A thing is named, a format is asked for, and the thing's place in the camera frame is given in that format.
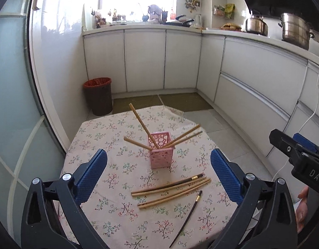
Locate woven tray with food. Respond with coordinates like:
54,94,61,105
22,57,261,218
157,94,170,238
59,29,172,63
221,23,242,31

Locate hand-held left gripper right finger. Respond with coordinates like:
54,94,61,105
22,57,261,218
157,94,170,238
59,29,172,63
210,148,298,249

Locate brown floor mat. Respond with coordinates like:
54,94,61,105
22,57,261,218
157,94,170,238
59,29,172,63
159,93,213,112
112,95,164,115

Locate grey cloth bundle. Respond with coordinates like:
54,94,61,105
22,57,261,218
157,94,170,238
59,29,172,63
147,4,164,16

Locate brown trash bin red liner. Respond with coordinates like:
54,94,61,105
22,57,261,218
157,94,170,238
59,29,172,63
83,77,113,116

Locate pale cutting board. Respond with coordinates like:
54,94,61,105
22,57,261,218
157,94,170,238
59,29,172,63
82,3,94,32

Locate pink perforated utensil holder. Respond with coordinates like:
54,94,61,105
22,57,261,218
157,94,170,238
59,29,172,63
148,132,175,170

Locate person's right hand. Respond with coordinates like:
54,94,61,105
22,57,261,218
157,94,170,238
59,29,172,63
296,187,309,234

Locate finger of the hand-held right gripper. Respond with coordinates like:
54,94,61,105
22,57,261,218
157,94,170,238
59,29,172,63
269,129,305,162
292,133,318,153

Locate frosted glass sliding door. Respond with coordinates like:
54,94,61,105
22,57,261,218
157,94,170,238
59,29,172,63
0,0,67,239

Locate stacked steel steamer pot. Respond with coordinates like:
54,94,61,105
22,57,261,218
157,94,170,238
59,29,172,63
278,12,315,51

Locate tan bamboo chopstick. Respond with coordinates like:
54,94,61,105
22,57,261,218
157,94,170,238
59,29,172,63
123,137,154,151
170,131,203,149
163,124,201,148
129,103,158,148
137,179,212,208
131,178,211,197
138,187,201,210

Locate water heater pipes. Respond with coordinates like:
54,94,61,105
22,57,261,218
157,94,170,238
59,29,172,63
183,0,201,13

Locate floral tablecloth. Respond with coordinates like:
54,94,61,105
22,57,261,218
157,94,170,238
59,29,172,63
57,105,240,249

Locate white kitchen cabinets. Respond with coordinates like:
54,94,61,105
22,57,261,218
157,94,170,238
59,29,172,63
82,26,319,166

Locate yellow green packet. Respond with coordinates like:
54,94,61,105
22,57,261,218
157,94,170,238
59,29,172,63
224,3,236,19

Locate row of small ornaments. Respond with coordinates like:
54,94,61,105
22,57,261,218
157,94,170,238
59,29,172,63
95,8,127,29

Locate black frying pan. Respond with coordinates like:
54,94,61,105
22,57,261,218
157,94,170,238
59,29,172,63
165,15,195,27

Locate white cable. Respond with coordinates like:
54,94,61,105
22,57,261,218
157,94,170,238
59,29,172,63
272,63,319,181

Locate white kitchen countertop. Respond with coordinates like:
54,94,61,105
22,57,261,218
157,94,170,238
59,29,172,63
82,22,319,65

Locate steel kettle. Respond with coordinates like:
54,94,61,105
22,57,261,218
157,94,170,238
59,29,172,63
246,10,269,35

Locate dark chopstick with gold band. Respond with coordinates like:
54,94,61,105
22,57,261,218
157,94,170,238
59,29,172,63
169,190,203,248
131,173,205,195

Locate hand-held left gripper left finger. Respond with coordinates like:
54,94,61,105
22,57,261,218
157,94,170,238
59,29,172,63
21,148,108,249

